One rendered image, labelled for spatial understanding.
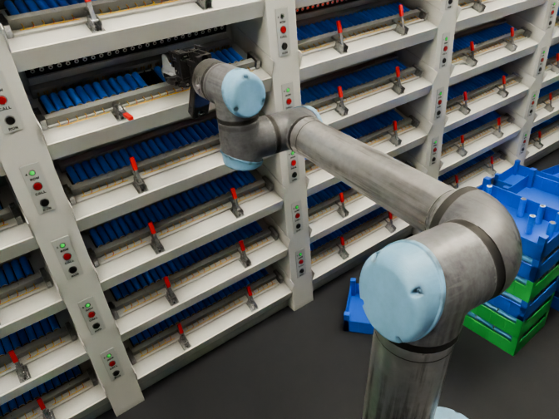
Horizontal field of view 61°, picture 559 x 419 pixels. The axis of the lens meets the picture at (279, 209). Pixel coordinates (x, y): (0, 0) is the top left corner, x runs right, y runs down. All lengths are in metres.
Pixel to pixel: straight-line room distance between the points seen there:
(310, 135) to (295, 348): 0.92
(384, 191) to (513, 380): 1.04
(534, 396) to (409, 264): 1.17
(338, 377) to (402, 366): 0.96
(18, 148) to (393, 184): 0.78
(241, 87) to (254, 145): 0.14
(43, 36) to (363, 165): 0.71
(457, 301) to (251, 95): 0.58
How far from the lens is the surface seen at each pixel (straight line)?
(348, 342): 1.73
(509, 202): 1.72
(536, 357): 1.81
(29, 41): 1.13
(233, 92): 0.96
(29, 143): 1.15
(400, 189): 0.79
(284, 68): 1.37
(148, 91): 1.24
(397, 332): 0.61
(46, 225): 1.23
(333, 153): 0.92
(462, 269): 0.60
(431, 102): 1.90
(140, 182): 1.27
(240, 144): 1.01
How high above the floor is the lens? 1.30
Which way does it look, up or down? 33 degrees down
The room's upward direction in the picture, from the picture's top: 6 degrees counter-clockwise
